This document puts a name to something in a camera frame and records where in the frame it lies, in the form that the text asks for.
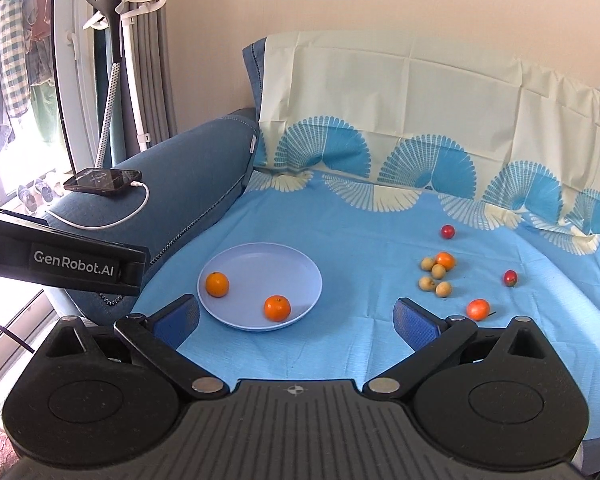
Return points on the blue sofa armrest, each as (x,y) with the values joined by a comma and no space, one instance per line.
(190,170)

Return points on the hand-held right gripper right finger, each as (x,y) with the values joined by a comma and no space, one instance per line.
(417,322)

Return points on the blue sofa back cushion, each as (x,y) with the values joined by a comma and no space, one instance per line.
(252,70)

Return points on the black smartphone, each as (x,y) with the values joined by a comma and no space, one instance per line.
(102,180)

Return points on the plaid shirt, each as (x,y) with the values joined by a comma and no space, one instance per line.
(10,60)

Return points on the small red fruit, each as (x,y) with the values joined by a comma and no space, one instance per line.
(448,231)
(510,277)

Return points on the grey curtain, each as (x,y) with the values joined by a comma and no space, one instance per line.
(152,85)

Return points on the blue cream printed sheet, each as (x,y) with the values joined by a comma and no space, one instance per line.
(370,220)

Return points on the white steamer stand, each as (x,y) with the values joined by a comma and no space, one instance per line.
(132,60)

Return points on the green garment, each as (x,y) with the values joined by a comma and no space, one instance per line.
(42,110)

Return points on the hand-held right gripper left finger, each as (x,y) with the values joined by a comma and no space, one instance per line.
(180,317)

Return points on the black garment steamer head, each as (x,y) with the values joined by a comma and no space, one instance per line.
(105,15)

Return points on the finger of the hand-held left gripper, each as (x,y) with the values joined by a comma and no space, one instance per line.
(134,272)

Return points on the small orange with stem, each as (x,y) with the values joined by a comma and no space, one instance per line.
(478,309)

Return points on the row of shoes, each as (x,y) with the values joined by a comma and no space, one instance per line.
(35,190)

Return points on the white door frame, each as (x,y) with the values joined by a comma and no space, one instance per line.
(77,85)

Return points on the yellow longan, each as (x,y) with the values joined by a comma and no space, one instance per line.
(440,288)
(427,263)
(425,282)
(438,271)

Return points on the light blue plate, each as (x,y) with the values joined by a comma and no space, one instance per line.
(260,275)

